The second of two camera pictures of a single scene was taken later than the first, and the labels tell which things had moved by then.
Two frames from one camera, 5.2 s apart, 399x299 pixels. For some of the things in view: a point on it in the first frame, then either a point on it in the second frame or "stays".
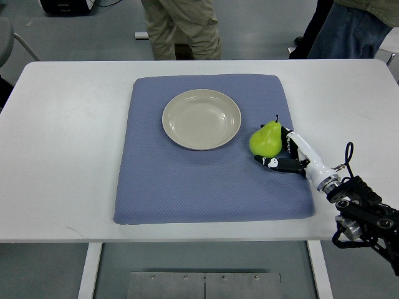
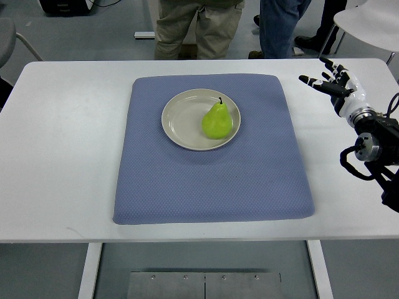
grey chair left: (7, 41) stays
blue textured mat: (163, 182) stays
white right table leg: (322, 278) stays
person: (347, 33) to (277, 20)
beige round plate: (201, 119) stays
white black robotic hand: (298, 158) to (347, 94)
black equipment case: (65, 6) stays
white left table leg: (86, 291) stays
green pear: (267, 141) to (217, 123)
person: (304, 43) to (326, 33)
